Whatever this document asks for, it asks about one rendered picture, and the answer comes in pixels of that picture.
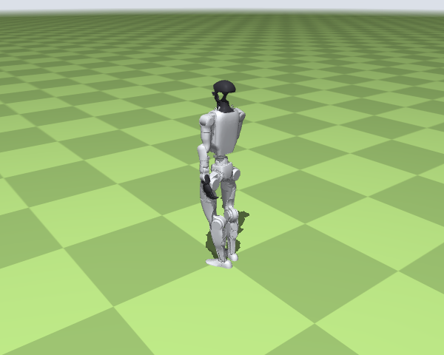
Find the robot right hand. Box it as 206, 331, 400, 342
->
212, 92, 220, 109

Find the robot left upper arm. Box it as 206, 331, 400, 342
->
197, 113, 215, 153

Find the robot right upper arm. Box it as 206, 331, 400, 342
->
236, 108, 246, 138

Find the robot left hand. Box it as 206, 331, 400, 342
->
201, 175, 219, 200

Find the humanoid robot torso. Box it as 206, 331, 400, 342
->
209, 105, 240, 182

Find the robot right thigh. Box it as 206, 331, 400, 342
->
221, 166, 241, 222

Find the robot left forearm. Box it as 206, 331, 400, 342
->
198, 145, 210, 181

